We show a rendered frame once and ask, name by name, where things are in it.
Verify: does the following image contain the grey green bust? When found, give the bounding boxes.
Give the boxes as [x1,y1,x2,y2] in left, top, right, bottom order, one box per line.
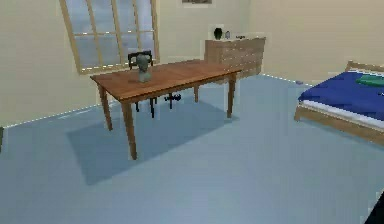
[135,53,153,84]

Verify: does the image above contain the brown wooden table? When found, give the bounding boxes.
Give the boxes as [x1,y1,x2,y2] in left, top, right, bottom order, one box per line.
[89,59,242,161]

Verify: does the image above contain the light wooden chest of drawers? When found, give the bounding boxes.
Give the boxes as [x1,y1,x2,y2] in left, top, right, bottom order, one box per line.
[204,36,267,80]

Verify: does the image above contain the black chair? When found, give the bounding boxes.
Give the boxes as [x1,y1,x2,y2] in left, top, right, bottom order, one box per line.
[127,50,183,119]

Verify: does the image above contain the wooden framed window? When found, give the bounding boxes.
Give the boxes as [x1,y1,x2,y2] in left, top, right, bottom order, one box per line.
[59,0,161,76]

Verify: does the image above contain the wooden bed with blue cover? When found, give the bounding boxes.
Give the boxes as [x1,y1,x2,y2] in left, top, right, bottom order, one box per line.
[293,60,384,146]

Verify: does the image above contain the green pillow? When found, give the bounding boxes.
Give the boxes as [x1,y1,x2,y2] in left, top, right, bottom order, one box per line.
[355,74,384,88]

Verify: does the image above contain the dark blue corner object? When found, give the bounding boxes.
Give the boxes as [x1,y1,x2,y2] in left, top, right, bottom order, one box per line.
[364,190,384,224]

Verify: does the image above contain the framed wall picture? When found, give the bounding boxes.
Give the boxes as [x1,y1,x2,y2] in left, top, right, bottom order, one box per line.
[181,0,213,6]

